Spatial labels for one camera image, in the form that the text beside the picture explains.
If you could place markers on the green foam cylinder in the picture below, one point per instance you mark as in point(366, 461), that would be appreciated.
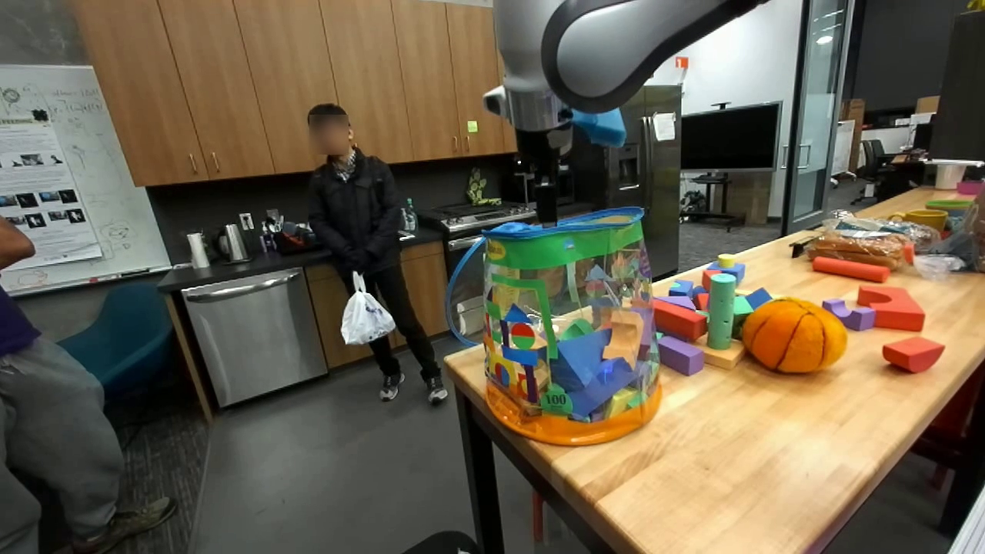
point(720, 298)

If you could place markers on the white plastic bag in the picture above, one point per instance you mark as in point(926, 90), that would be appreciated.
point(364, 319)

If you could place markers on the red rectangular foam block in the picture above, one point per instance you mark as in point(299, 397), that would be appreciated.
point(678, 320)

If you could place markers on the stainless steel dishwasher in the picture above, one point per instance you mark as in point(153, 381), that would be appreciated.
point(255, 333)

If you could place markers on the person in black jacket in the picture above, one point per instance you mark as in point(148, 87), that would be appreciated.
point(357, 217)

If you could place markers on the person in purple shirt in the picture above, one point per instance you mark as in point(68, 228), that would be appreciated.
point(56, 431)

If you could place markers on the red foam wedge block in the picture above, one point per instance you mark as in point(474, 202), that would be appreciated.
point(913, 354)

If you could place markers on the stainless steel refrigerator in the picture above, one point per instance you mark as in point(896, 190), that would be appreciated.
point(637, 175)

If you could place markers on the whiteboard with papers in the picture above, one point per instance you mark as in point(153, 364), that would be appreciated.
point(65, 184)

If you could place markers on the purple notched foam block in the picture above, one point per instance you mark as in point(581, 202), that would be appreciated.
point(851, 316)

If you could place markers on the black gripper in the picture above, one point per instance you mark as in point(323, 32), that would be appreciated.
point(542, 158)

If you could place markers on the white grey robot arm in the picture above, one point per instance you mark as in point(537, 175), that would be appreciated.
point(582, 56)

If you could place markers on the red foam cylinder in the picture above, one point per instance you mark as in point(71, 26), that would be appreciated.
point(851, 269)

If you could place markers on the plastic bag of items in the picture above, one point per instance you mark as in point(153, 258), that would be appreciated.
point(893, 245)

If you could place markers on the clear toy bag green lid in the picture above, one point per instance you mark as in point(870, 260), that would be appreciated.
point(567, 327)

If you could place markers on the orange plush basketball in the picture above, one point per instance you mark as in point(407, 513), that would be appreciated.
point(796, 337)

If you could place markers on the red foam arch block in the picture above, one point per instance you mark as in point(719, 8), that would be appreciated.
point(893, 308)

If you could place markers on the wooden upper cabinets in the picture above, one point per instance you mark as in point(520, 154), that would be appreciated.
point(207, 90)

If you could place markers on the purple rectangular foam block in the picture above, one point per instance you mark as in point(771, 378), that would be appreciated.
point(682, 354)

